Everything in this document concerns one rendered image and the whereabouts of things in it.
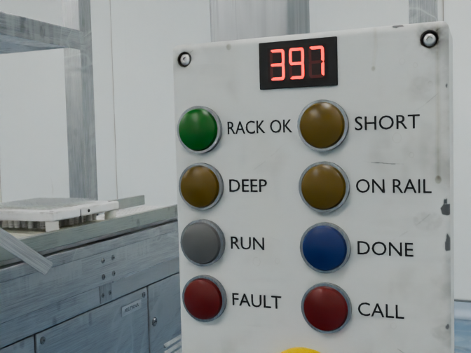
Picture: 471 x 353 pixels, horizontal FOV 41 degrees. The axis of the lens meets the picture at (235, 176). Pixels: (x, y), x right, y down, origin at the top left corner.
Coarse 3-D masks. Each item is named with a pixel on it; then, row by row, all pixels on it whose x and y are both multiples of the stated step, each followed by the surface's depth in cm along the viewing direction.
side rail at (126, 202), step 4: (132, 196) 207; (136, 196) 206; (140, 196) 209; (108, 200) 194; (112, 200) 194; (116, 200) 196; (120, 200) 198; (124, 200) 200; (128, 200) 202; (132, 200) 204; (136, 200) 206; (140, 200) 209; (144, 200) 211; (120, 204) 198; (124, 204) 200; (128, 204) 202; (132, 204) 204; (136, 204) 206; (140, 204) 209; (144, 204) 211; (120, 208) 198; (124, 208) 200; (100, 212) 188
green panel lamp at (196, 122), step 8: (192, 112) 40; (200, 112) 40; (208, 112) 40; (184, 120) 40; (192, 120) 40; (200, 120) 40; (208, 120) 39; (184, 128) 40; (192, 128) 40; (200, 128) 40; (208, 128) 39; (216, 128) 40; (184, 136) 40; (192, 136) 40; (200, 136) 40; (208, 136) 40; (216, 136) 40; (184, 144) 40; (192, 144) 40; (200, 144) 40; (208, 144) 40
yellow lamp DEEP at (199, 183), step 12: (192, 168) 40; (204, 168) 40; (192, 180) 40; (204, 180) 40; (216, 180) 40; (192, 192) 40; (204, 192) 40; (216, 192) 40; (192, 204) 40; (204, 204) 40
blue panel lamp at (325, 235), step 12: (312, 228) 38; (324, 228) 37; (312, 240) 37; (324, 240) 37; (336, 240) 37; (312, 252) 37; (324, 252) 37; (336, 252) 37; (312, 264) 38; (324, 264) 37; (336, 264) 37
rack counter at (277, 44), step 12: (336, 36) 37; (264, 48) 38; (336, 48) 37; (264, 60) 38; (336, 60) 37; (264, 72) 38; (336, 72) 37; (264, 84) 38; (276, 84) 38; (288, 84) 38; (300, 84) 38; (312, 84) 37; (324, 84) 37; (336, 84) 37
